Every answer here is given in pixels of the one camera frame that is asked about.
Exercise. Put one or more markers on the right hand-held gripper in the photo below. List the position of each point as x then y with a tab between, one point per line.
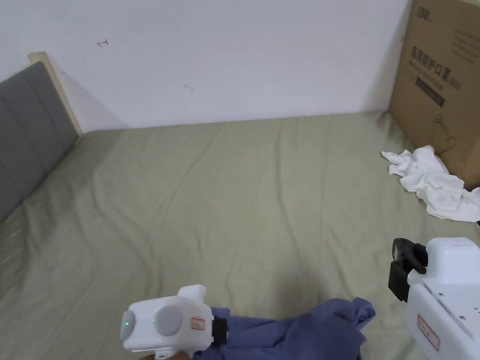
442	292

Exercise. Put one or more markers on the grey padded headboard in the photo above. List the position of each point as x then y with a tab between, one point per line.
30	131

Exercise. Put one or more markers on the large cardboard carton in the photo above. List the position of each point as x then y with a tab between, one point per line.
438	75

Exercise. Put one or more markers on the blue shirt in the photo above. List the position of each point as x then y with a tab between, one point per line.
292	333

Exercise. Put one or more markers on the white cloth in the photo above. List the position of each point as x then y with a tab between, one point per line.
431	180

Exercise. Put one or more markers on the person's left hand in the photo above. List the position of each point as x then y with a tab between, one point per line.
165	356

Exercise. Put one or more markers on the bed with pale green sheet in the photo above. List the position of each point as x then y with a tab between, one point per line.
225	202

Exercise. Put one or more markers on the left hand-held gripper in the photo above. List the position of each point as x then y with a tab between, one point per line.
165	322

